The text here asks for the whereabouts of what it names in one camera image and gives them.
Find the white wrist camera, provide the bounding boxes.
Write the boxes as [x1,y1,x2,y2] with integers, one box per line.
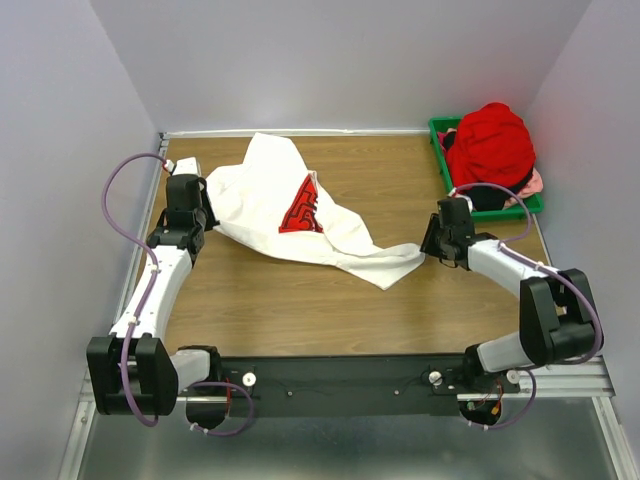
[163,157,201,177]
[447,188,474,212]

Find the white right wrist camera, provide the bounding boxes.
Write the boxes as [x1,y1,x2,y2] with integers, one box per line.
[447,188,474,212]

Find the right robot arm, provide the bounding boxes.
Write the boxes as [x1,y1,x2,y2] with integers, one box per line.
[421,197,604,392]

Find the aluminium frame rail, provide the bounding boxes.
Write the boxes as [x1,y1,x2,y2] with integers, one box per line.
[79,356,615,402]

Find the red t shirt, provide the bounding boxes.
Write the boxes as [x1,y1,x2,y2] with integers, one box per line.
[445,102,536,187]

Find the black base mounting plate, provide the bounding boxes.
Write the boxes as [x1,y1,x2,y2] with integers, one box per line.
[185,353,520,433]

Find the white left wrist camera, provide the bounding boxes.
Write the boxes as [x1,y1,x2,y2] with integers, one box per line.
[163,157,201,177]

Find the green plastic bin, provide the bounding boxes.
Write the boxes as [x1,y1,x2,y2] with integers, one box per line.
[428,116,544,222]

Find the white t shirt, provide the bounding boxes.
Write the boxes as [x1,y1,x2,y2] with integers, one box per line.
[207,133,425,290]

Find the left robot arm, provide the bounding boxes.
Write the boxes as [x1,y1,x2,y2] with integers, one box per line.
[86,172,222,426]

